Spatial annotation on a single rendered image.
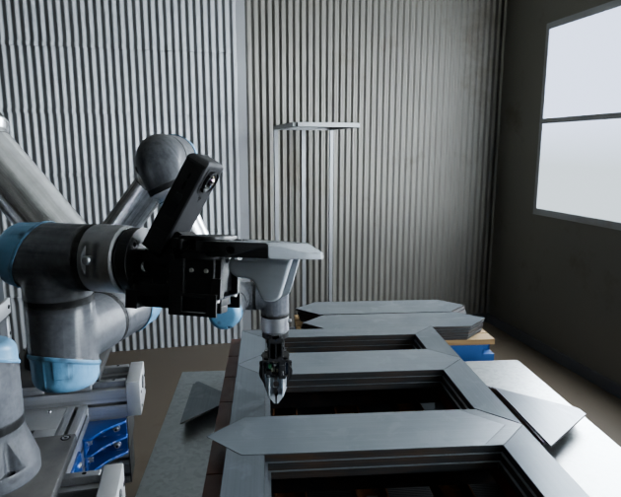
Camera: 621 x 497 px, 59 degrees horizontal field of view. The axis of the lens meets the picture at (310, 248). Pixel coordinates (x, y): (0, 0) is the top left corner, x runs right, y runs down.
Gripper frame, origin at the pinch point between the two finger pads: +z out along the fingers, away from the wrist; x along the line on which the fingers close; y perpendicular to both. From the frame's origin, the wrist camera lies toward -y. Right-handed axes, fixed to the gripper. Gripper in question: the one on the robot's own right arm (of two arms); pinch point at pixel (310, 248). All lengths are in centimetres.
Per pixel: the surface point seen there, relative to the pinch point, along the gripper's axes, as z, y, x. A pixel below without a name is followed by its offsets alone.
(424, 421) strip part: 11, 47, -87
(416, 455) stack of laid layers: 10, 51, -74
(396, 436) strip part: 5, 49, -78
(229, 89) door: -144, -100, -335
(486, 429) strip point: 27, 47, -86
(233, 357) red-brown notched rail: -56, 46, -127
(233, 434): -34, 50, -70
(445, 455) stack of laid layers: 17, 51, -76
